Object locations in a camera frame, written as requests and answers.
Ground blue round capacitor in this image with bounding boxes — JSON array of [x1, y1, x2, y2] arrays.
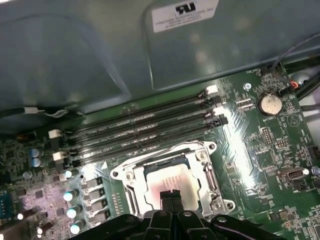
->
[[31, 157, 47, 168], [28, 148, 45, 158]]

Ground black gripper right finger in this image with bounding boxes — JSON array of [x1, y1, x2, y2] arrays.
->
[[173, 190, 277, 240]]

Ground metal socket cover frame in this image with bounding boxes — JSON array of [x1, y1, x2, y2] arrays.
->
[[131, 148, 217, 216]]

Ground green motherboard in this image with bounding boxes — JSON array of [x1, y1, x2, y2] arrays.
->
[[0, 61, 320, 240]]

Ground black and silver PC case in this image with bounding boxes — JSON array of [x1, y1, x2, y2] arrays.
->
[[0, 0, 320, 133]]

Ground silver square CPU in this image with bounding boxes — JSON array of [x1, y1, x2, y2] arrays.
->
[[145, 163, 201, 212]]

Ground RAM slot white clips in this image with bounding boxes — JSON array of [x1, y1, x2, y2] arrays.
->
[[52, 104, 227, 163], [48, 84, 220, 141]]

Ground silver round capacitor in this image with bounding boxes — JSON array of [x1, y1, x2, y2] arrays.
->
[[69, 221, 87, 236], [66, 206, 85, 220], [62, 189, 80, 203]]

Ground thin grey wire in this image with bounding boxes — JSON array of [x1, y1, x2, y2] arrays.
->
[[271, 32, 320, 87]]

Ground white label sticker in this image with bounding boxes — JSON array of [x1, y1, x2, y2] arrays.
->
[[151, 0, 216, 34]]

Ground thin wire locking lever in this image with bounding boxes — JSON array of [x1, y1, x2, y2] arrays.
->
[[125, 186, 141, 216], [204, 163, 219, 191]]

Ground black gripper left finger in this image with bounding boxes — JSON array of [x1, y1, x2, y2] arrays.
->
[[72, 191, 176, 240]]

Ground round coin battery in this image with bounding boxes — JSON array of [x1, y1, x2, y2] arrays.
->
[[257, 91, 283, 116]]

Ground silver internal USB port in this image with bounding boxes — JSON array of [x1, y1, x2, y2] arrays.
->
[[279, 168, 305, 181]]

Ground black cable white tie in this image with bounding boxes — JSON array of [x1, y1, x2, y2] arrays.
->
[[0, 106, 85, 120]]

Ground CPU socket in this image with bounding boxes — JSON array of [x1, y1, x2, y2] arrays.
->
[[109, 141, 237, 218]]

